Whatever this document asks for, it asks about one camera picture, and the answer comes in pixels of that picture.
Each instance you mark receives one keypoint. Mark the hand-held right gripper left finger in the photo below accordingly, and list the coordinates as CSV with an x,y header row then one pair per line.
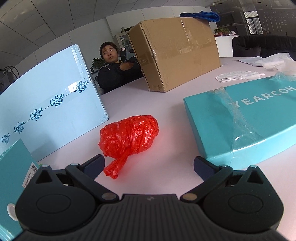
x,y
96,162

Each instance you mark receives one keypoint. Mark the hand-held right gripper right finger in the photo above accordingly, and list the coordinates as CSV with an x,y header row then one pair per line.
x,y
200,163

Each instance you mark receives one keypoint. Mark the crumpled white plastic bag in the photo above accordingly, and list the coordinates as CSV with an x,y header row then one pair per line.
x,y
277,63

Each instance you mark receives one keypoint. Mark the black sofa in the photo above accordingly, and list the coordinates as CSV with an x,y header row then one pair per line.
x,y
261,45

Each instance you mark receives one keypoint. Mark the red plastic bag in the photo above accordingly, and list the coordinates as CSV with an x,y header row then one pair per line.
x,y
129,136

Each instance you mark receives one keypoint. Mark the teal box lid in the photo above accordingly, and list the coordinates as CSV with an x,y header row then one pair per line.
x,y
208,120

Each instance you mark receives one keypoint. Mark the grey glass-door cabinet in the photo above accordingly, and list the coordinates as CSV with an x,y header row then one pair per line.
x,y
122,41

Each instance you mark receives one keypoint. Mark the potted plants with red pots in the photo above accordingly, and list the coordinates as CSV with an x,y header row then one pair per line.
x,y
221,30

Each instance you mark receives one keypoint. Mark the green potted plant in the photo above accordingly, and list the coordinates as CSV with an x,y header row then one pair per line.
x,y
98,63

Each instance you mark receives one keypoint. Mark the clear plastic wrap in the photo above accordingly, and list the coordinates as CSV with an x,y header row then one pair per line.
x,y
238,115

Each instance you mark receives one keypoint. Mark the brown cardboard box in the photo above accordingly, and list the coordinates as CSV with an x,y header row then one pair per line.
x,y
180,58

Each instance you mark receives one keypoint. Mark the blue cloth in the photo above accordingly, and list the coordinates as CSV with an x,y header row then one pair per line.
x,y
201,15

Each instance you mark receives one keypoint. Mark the white crumpled paper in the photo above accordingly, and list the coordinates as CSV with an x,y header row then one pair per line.
x,y
238,76

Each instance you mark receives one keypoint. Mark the white counter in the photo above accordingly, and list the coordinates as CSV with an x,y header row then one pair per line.
x,y
225,46

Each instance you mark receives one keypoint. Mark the large light blue carton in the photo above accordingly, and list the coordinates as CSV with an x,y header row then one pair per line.
x,y
46,81

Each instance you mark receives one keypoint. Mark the teal cardboard box base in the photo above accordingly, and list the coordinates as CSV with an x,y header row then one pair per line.
x,y
13,173

